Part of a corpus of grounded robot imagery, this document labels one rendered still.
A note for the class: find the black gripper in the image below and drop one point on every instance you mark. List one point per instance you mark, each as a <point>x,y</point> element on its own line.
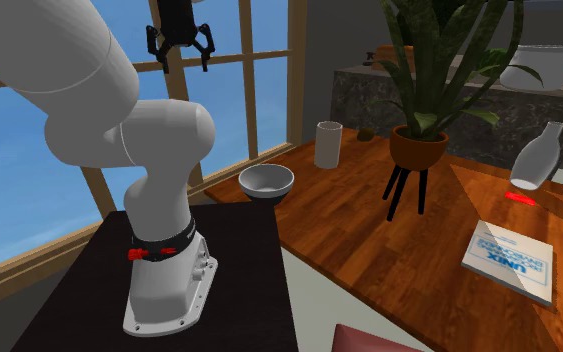
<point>177,22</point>

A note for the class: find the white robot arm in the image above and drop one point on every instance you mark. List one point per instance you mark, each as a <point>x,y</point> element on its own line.
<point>164,273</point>

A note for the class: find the grey bowl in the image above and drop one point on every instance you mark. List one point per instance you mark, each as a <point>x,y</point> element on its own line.
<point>266,183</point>

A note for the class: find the white cylindrical cup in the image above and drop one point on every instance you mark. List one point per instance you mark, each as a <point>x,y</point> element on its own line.
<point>328,148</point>

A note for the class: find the small brown round fruit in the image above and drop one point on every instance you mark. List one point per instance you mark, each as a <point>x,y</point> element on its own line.
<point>366,134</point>

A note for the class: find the wooden framed window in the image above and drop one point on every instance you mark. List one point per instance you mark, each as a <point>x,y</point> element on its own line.
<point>8,185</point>

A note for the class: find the black robot stand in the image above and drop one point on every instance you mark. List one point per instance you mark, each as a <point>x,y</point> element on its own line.
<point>242,292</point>

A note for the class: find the potted plant on black stand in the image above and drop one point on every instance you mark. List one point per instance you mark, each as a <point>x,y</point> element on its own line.
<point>417,148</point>

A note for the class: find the wooden table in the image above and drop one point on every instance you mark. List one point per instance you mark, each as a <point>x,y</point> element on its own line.
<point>398,273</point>

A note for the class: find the dark red cushion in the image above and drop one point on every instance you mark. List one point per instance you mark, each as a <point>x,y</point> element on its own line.
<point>359,341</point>

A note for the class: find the dark marble counter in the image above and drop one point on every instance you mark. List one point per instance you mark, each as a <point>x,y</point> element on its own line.
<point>520,122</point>

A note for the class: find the small red flat object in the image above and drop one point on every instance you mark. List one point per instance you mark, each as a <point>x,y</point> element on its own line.
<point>520,199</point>

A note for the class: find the white bottle vase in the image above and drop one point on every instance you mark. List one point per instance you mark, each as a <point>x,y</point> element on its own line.
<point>537,161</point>

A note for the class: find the white book with blue print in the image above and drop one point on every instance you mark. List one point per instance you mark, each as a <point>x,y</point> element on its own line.
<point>510,261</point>

